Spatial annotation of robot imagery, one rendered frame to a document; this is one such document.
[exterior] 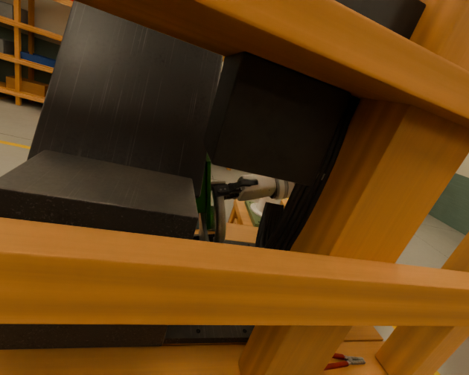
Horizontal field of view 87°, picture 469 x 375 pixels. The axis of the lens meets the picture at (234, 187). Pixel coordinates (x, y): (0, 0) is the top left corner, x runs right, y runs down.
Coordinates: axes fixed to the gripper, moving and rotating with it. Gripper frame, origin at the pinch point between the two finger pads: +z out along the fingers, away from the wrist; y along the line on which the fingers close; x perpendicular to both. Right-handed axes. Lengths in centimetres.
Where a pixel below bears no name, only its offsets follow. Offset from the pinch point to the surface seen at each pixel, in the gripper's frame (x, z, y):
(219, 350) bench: 38.4, 6.5, -4.9
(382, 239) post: 20.7, -18.4, 30.4
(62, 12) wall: -502, 186, -310
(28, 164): -2.4, 35.1, 21.8
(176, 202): 7.3, 11.8, 20.3
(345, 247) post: 20.8, -12.2, 30.0
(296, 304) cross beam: 26.6, -2.0, 30.7
